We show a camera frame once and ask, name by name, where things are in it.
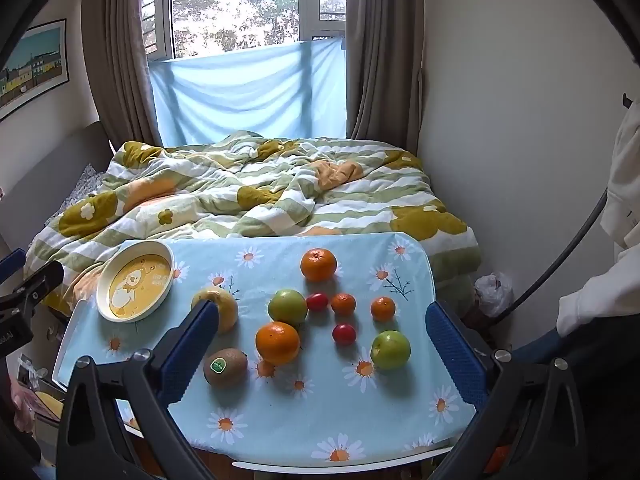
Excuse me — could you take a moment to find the yellow box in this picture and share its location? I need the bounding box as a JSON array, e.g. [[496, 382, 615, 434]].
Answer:
[[32, 392, 66, 421]]

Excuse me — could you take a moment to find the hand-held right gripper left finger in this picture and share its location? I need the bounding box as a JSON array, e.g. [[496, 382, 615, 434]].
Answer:
[[56, 300, 221, 480]]

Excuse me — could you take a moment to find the brown curtain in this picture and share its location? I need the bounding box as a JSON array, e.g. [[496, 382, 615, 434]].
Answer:
[[345, 0, 426, 153], [82, 0, 173, 148]]

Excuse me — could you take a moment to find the black cable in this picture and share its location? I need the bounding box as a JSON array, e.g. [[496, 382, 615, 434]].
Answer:
[[492, 185, 611, 318]]

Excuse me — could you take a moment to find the white hoodie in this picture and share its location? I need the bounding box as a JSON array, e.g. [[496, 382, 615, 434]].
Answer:
[[556, 105, 640, 338]]

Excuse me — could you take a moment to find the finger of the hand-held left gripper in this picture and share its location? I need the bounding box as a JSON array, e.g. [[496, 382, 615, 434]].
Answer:
[[0, 247, 27, 281], [0, 261, 66, 312]]

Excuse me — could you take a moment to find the yellow apple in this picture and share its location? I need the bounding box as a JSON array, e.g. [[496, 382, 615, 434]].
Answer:
[[191, 286, 239, 336]]

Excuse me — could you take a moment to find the green striped floral blanket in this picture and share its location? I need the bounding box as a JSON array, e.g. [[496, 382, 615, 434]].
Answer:
[[25, 130, 483, 311]]

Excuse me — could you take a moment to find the green apple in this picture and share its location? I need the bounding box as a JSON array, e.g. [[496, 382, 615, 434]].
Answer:
[[370, 330, 412, 371], [267, 288, 308, 326]]

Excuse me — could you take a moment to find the cream bowl with bear print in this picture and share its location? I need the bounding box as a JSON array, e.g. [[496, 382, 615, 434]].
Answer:
[[96, 240, 176, 323]]

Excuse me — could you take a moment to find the light blue window cloth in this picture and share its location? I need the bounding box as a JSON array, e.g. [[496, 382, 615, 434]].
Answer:
[[149, 35, 348, 148]]

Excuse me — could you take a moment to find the clear plastic bag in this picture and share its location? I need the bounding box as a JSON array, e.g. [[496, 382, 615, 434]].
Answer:
[[474, 272, 515, 318]]

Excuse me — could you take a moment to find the framed wall poster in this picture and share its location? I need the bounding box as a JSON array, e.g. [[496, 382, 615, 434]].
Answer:
[[0, 18, 69, 122]]

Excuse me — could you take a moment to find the brown kiwi with green sticker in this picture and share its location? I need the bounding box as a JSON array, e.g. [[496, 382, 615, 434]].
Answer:
[[203, 348, 249, 389]]

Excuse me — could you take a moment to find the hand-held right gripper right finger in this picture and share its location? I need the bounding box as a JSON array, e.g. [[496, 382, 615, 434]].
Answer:
[[425, 300, 588, 480]]

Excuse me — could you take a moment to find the window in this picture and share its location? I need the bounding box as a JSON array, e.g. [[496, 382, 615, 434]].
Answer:
[[140, 0, 348, 61]]

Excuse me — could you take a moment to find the large orange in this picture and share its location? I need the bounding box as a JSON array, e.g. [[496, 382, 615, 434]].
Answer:
[[300, 248, 338, 283], [255, 321, 301, 366]]

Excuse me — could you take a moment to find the grey bed headboard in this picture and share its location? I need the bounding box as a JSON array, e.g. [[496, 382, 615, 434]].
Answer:
[[0, 121, 113, 241]]

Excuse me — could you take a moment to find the small-flowered bed sheet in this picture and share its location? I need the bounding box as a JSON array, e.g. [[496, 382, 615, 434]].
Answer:
[[42, 162, 108, 228]]

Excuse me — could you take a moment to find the small tangerine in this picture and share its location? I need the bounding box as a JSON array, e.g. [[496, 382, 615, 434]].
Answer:
[[370, 296, 397, 323], [331, 292, 357, 317]]

